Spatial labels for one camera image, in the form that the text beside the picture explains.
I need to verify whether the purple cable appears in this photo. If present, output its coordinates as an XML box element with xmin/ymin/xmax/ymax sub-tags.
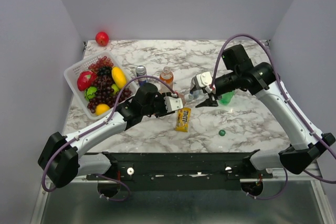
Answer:
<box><xmin>41</xmin><ymin>75</ymin><xmax>179</xmax><ymax>201</ymax></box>
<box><xmin>209</xmin><ymin>34</ymin><xmax>336</xmax><ymax>200</ymax></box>

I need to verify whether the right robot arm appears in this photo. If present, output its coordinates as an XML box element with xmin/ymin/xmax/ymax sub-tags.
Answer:
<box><xmin>191</xmin><ymin>45</ymin><xmax>335</xmax><ymax>178</ymax></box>

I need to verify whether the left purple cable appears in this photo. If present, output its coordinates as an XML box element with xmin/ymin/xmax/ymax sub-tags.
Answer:
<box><xmin>41</xmin><ymin>75</ymin><xmax>179</xmax><ymax>201</ymax></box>

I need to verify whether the black base frame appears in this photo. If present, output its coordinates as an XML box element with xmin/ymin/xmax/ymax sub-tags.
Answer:
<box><xmin>86</xmin><ymin>152</ymin><xmax>274</xmax><ymax>191</ymax></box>

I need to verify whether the orange bottle rear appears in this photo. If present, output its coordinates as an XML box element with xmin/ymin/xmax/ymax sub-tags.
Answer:
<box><xmin>160</xmin><ymin>67</ymin><xmax>174</xmax><ymax>93</ymax></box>

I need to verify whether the yellow candy bag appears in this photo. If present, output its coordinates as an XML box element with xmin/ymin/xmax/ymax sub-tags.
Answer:
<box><xmin>175</xmin><ymin>108</ymin><xmax>191</xmax><ymax>132</ymax></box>

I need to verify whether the blue silver can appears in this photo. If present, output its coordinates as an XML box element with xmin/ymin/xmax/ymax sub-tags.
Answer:
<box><xmin>135</xmin><ymin>65</ymin><xmax>148</xmax><ymax>86</ymax></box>
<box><xmin>189</xmin><ymin>90</ymin><xmax>203</xmax><ymax>100</ymax></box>

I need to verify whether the white bottle cap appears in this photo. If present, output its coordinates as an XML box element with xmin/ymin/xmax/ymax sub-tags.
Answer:
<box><xmin>184</xmin><ymin>93</ymin><xmax>193</xmax><ymax>103</ymax></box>

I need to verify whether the orange bottle front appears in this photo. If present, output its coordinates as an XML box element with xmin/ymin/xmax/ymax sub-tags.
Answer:
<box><xmin>178</xmin><ymin>93</ymin><xmax>194</xmax><ymax>105</ymax></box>

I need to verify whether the purple grape bunch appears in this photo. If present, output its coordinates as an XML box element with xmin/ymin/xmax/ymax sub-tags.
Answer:
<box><xmin>87</xmin><ymin>76</ymin><xmax>119</xmax><ymax>114</ymax></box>

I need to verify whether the yellow mango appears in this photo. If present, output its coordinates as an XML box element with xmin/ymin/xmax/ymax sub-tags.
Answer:
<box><xmin>111</xmin><ymin>67</ymin><xmax>127</xmax><ymax>89</ymax></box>

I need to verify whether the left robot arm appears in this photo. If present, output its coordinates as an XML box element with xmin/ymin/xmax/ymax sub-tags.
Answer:
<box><xmin>38</xmin><ymin>83</ymin><xmax>183</xmax><ymax>188</ymax></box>

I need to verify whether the green round fruit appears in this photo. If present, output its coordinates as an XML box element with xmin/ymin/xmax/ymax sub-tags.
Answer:
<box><xmin>85</xmin><ymin>86</ymin><xmax>98</xmax><ymax>101</ymax></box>

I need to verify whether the green bottle cap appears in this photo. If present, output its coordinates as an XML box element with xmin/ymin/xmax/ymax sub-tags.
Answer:
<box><xmin>219</xmin><ymin>130</ymin><xmax>226</xmax><ymax>136</ymax></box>

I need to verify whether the green plastic bottle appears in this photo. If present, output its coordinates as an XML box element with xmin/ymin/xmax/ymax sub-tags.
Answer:
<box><xmin>219</xmin><ymin>91</ymin><xmax>235</xmax><ymax>105</ymax></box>

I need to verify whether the white plastic fruit basket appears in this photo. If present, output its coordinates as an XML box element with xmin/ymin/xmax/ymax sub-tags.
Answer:
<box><xmin>64</xmin><ymin>51</ymin><xmax>131</xmax><ymax>120</ymax></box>

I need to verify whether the red dragon fruit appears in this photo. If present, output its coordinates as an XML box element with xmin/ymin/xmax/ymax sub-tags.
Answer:
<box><xmin>77</xmin><ymin>70</ymin><xmax>97</xmax><ymax>91</ymax></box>

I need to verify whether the orange bottle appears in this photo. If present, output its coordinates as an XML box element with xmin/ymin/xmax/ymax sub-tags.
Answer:
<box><xmin>160</xmin><ymin>67</ymin><xmax>174</xmax><ymax>93</ymax></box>
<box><xmin>178</xmin><ymin>93</ymin><xmax>194</xmax><ymax>105</ymax></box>

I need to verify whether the green apple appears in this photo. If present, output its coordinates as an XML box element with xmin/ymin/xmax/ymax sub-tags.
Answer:
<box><xmin>111</xmin><ymin>83</ymin><xmax>120</xmax><ymax>95</ymax></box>

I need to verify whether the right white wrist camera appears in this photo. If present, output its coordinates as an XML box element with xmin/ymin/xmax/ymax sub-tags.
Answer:
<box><xmin>191</xmin><ymin>71</ymin><xmax>213</xmax><ymax>92</ymax></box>

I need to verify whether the black grape bunch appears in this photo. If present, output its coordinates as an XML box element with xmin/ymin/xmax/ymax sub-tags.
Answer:
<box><xmin>97</xmin><ymin>66</ymin><xmax>112</xmax><ymax>76</ymax></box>

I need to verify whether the red apple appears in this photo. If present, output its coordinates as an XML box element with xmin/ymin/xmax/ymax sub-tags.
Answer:
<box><xmin>95</xmin><ymin>31</ymin><xmax>109</xmax><ymax>47</ymax></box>

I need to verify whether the red grape bunch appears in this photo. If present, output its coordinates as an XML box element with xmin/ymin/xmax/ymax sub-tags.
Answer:
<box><xmin>88</xmin><ymin>56</ymin><xmax>114</xmax><ymax>72</ymax></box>

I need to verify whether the yellow lemon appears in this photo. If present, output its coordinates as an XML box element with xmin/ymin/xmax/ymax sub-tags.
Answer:
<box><xmin>95</xmin><ymin>104</ymin><xmax>110</xmax><ymax>115</ymax></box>

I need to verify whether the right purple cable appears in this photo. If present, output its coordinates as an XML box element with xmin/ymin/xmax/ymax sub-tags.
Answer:
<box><xmin>209</xmin><ymin>34</ymin><xmax>336</xmax><ymax>200</ymax></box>

